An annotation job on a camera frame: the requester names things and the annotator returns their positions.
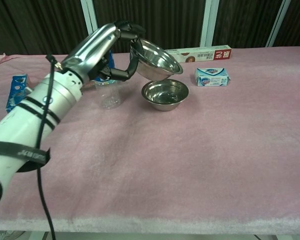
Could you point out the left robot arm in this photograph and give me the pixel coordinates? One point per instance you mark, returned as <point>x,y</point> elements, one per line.
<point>20,125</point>

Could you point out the metal bowl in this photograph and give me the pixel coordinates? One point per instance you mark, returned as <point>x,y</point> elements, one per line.
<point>155,60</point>
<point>165,100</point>

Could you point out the blue cookie box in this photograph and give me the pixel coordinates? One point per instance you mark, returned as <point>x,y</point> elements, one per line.
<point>15,90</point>

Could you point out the long baking paper box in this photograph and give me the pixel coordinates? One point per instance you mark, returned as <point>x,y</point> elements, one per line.
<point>205,56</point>

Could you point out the pink table cloth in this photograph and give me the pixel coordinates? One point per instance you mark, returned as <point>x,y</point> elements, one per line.
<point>190,162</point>

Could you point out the white blue soap box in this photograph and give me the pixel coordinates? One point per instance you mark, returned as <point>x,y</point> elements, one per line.
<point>212,77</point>

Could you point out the white partition post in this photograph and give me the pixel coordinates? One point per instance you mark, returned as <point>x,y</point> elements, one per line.
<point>208,22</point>
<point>277,23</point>
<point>88,15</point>

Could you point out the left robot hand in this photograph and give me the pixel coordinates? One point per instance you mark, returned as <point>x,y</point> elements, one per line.
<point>90,52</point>

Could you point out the clear plastic cup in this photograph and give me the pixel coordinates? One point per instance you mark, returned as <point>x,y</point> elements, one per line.
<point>110,97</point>

